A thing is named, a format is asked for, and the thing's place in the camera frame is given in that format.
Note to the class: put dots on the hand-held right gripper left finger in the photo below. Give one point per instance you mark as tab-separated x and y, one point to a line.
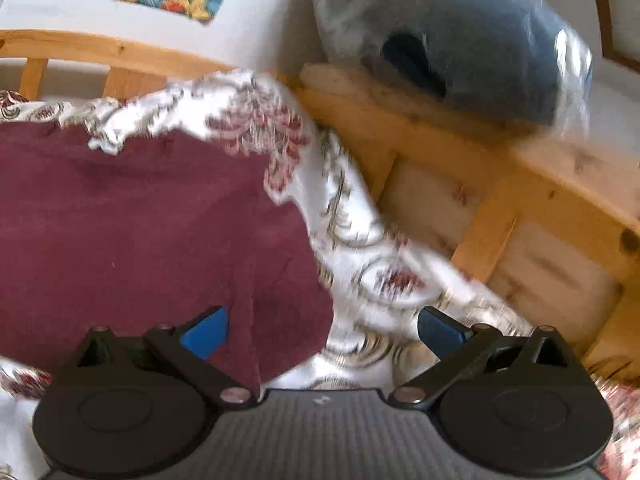
205	335

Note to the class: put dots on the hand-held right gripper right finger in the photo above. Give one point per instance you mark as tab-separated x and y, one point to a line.
442	332

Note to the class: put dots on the maroon long-sleeved sweater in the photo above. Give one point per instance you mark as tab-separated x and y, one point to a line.
150	230

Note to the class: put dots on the clear plastic bag of clothes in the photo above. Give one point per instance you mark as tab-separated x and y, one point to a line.
475	35

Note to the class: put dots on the white floral satin blanket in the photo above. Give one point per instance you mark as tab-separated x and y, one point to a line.
360	260

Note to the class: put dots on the wooden bed frame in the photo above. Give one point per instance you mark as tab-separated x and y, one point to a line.
550	195

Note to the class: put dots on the wooden picture frame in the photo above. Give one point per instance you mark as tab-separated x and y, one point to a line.
607	35

